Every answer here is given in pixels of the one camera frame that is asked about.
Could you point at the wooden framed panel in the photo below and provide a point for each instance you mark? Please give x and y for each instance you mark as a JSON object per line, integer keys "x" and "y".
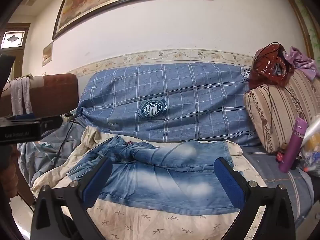
{"x": 307, "y": 25}

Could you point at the blue denim pants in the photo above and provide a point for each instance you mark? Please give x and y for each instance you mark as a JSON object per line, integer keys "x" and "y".
{"x": 155, "y": 180}

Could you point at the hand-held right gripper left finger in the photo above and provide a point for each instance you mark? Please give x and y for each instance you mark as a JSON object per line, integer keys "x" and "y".
{"x": 97, "y": 180}

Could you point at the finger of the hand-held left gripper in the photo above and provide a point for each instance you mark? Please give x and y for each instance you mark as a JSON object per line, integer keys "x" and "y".
{"x": 50, "y": 123}

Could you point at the small brown bottle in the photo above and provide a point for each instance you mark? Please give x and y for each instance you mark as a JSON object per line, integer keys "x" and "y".
{"x": 281, "y": 155}

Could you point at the grey hanging cloth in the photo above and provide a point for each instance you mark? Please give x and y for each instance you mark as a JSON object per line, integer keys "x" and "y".
{"x": 18, "y": 92}

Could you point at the cream leaf-print blanket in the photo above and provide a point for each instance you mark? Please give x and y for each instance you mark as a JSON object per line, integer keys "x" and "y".
{"x": 140, "y": 217}

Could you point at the purple thermos bottle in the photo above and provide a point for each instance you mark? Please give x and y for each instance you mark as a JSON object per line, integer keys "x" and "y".
{"x": 292, "y": 147}

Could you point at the clear plastic bag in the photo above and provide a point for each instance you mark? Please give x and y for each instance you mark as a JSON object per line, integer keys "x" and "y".
{"x": 312, "y": 150}

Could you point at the brown armchair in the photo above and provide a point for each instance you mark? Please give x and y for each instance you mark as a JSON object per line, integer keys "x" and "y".
{"x": 55, "y": 95}

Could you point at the grey-blue patterned blanket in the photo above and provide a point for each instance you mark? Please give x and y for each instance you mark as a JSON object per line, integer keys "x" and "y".
{"x": 45, "y": 155}

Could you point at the purple cloth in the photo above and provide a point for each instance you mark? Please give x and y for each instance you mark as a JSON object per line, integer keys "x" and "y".
{"x": 303, "y": 62}

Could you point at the stained glass transom window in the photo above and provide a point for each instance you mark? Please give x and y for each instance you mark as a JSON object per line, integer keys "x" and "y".
{"x": 13, "y": 38}

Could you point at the striped beige cushion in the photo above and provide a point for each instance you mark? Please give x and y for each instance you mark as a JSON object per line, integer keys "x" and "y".
{"x": 275, "y": 110}

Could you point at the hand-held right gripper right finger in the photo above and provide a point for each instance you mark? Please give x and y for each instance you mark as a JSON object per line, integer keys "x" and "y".
{"x": 230, "y": 182}

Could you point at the brown bag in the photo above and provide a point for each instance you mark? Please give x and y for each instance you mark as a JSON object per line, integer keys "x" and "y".
{"x": 265, "y": 70}

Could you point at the blue plaid sheet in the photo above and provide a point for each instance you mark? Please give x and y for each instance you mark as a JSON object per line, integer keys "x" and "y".
{"x": 187, "y": 100}

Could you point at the small wall picture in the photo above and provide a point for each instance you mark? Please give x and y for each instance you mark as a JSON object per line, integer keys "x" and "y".
{"x": 47, "y": 53}

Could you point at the grey-blue seat sheet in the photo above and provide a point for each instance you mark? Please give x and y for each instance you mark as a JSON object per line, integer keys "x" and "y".
{"x": 275, "y": 180}

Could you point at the white power strip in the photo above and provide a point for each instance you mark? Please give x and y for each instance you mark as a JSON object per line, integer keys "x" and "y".
{"x": 68, "y": 115}

